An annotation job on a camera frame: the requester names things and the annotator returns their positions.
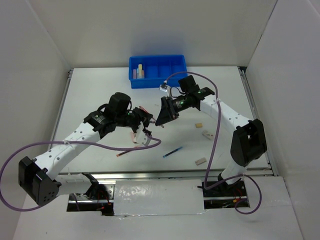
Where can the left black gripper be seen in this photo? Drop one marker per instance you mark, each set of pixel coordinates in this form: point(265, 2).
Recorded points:
point(143, 118)

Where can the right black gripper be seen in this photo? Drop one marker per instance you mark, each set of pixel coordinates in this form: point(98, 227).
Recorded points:
point(168, 112)

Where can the red pen with clear cap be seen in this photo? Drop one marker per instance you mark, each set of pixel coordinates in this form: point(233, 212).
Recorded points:
point(143, 109)

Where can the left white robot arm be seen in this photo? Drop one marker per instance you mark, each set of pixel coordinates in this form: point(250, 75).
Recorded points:
point(37, 176)

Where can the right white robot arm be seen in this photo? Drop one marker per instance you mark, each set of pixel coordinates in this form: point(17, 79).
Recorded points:
point(248, 136)

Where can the pink white eraser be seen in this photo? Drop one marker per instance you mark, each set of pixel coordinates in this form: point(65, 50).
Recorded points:
point(132, 137)

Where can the small tan eraser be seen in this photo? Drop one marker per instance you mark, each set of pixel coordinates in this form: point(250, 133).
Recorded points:
point(198, 125)

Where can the blue refill pen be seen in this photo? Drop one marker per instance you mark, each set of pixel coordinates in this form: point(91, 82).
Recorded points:
point(172, 152)

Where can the red refill pen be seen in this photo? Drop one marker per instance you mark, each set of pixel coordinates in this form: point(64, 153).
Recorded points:
point(125, 152)

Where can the white red eraser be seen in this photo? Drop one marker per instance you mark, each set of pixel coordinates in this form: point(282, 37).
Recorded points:
point(208, 134)

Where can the blue divided plastic bin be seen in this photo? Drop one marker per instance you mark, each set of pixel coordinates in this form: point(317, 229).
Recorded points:
point(157, 68)

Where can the grey white eraser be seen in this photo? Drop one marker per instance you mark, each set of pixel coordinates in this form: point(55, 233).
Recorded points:
point(200, 161)

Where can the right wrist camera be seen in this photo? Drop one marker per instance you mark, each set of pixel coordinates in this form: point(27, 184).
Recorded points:
point(164, 87)

